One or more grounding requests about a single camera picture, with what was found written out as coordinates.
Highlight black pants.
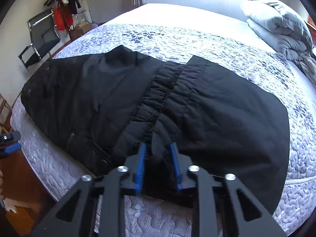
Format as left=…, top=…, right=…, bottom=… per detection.
left=21, top=45, right=290, bottom=212

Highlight black metal chair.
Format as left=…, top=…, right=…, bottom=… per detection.
left=18, top=9, right=60, bottom=68

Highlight cardboard box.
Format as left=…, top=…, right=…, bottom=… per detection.
left=69, top=22, right=92, bottom=41

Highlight coat rack with clothes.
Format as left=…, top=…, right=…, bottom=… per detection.
left=43, top=0, right=81, bottom=39

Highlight grey folded duvet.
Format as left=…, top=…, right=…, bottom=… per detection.
left=241, top=0, right=315, bottom=86

